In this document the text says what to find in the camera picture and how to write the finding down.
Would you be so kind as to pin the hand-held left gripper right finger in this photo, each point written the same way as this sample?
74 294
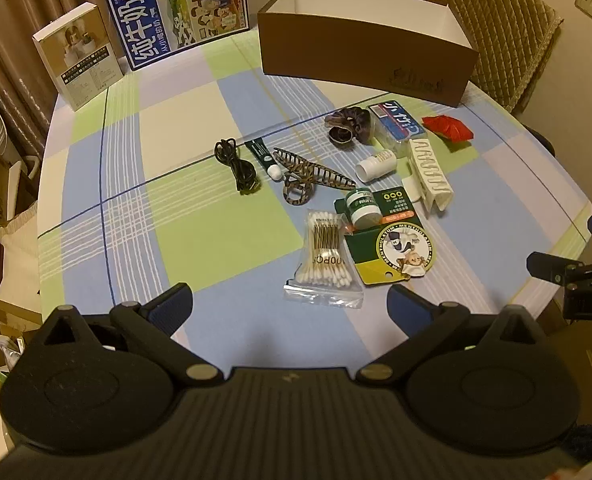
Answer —
405 306

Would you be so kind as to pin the red foil packet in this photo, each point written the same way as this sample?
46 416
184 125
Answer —
448 127

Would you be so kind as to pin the white product box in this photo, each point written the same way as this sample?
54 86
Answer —
83 55

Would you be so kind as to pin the white hair claw clip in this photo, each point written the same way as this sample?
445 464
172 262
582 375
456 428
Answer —
428 175

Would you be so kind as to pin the brown cardboard storage box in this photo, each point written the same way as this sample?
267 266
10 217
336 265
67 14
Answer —
351 55

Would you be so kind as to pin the chair with beige quilted cover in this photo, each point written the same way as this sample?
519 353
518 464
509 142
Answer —
500 25

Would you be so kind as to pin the blue milk carton box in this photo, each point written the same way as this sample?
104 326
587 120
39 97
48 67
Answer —
141 25

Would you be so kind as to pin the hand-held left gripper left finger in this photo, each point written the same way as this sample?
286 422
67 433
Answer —
171 306

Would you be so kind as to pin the dark velvet scrunchie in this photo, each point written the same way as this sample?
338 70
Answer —
348 122

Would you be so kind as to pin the blue labelled clear packet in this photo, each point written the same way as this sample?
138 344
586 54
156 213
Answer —
398 122

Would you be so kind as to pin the open brown cardboard box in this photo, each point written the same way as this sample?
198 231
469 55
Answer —
1 340

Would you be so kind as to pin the bag of cotton swabs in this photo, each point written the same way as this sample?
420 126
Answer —
323 260

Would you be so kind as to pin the dark green cream tube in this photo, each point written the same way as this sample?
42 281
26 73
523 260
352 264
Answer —
260 156

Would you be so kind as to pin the leopard print hair clip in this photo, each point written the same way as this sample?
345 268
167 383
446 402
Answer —
303 170

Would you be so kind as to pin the green balm jar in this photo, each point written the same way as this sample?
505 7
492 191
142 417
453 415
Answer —
375 255

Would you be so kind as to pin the white pill bottle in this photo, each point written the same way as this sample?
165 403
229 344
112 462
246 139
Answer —
374 166

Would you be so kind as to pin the plaid cloth covered desktop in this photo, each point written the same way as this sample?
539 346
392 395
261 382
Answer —
176 135

